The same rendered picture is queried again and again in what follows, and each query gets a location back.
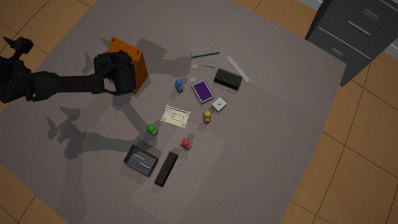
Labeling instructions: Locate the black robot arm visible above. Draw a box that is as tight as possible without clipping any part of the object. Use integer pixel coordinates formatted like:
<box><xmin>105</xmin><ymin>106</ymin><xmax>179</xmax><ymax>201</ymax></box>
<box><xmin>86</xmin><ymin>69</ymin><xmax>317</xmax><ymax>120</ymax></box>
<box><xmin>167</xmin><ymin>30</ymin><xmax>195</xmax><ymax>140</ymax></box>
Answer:
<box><xmin>0</xmin><ymin>49</ymin><xmax>136</xmax><ymax>104</ymax></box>

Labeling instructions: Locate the grey flat bar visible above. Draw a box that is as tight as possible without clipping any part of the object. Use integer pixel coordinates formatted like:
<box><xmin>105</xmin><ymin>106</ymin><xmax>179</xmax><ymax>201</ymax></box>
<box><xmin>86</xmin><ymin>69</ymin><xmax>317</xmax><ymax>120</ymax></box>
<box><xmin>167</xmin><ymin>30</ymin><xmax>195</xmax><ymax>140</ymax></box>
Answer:
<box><xmin>227</xmin><ymin>56</ymin><xmax>249</xmax><ymax>82</ymax></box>
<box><xmin>190</xmin><ymin>48</ymin><xmax>219</xmax><ymax>58</ymax></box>

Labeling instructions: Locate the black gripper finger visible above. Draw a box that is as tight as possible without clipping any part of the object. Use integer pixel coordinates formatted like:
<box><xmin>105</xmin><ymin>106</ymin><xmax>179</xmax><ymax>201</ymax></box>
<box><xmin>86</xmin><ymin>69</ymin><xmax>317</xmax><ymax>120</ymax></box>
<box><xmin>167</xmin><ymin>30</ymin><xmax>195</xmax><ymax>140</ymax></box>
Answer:
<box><xmin>3</xmin><ymin>37</ymin><xmax>16</xmax><ymax>48</ymax></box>

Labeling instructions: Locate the yellow rubber stamp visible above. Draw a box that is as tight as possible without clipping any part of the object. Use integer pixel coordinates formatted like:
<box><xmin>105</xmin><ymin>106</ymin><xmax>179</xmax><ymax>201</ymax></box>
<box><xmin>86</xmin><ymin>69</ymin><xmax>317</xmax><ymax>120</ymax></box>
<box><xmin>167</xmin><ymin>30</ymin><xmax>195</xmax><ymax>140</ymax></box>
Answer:
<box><xmin>203</xmin><ymin>110</ymin><xmax>211</xmax><ymax>123</ymax></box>

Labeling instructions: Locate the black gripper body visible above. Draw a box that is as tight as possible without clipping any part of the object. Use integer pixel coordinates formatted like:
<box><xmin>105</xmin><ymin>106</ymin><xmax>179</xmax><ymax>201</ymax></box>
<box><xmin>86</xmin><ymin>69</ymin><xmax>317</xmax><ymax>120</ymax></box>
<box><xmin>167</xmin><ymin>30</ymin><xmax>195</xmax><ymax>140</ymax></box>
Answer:
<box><xmin>0</xmin><ymin>37</ymin><xmax>33</xmax><ymax>84</ymax></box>

